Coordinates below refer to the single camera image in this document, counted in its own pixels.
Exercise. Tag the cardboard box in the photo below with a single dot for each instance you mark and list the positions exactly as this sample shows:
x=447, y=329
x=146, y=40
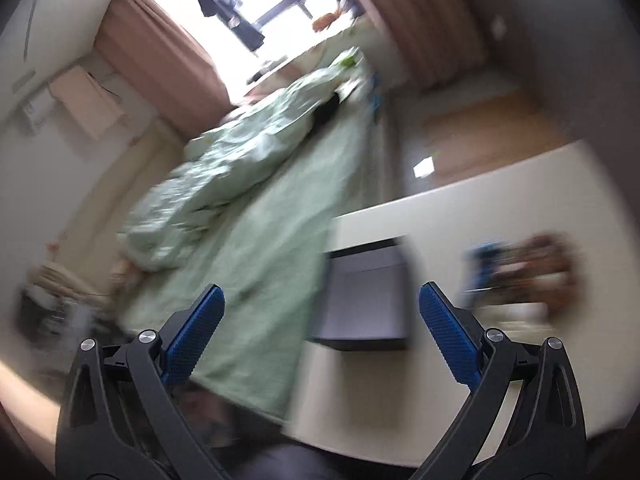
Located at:
x=85, y=100

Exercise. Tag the bright window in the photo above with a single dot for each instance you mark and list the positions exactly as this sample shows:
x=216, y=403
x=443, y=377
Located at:
x=280, y=65

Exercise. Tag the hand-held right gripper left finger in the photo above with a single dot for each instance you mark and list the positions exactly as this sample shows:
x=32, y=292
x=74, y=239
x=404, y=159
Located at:
x=195, y=332

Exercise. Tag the orange plush toy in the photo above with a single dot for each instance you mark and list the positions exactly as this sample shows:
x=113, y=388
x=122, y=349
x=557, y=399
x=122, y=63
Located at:
x=326, y=21

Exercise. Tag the light green duvet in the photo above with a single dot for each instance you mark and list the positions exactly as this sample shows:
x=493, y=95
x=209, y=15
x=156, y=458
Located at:
x=240, y=165

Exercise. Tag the white air conditioner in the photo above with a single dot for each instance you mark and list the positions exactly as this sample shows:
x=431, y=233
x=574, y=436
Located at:
x=45, y=25

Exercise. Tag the person's left forearm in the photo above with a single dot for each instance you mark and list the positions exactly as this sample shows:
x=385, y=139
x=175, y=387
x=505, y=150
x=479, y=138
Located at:
x=25, y=400

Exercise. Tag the printed window seat cushion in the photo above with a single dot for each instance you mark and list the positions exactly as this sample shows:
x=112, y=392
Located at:
x=322, y=55

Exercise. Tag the pink curtain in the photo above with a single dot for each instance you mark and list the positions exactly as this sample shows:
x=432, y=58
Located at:
x=165, y=55
x=415, y=20

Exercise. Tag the white paper sheet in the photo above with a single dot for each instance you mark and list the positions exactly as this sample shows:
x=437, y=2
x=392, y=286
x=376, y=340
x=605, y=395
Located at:
x=423, y=167

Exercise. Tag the dark blurred clutter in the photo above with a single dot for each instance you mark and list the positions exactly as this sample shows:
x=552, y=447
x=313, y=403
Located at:
x=65, y=310

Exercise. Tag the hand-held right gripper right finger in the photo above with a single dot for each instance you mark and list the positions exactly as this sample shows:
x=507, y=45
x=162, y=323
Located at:
x=450, y=335

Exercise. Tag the white wall socket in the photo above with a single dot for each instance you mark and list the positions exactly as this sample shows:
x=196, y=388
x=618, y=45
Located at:
x=500, y=27

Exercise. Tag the bed with green blanket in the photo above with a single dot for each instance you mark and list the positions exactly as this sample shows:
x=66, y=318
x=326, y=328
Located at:
x=280, y=240

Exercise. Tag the black item on bed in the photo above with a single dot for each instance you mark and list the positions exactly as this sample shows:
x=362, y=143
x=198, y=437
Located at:
x=327, y=107

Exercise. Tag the black jewelry box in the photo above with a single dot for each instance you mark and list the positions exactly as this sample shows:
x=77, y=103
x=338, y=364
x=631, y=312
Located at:
x=365, y=300

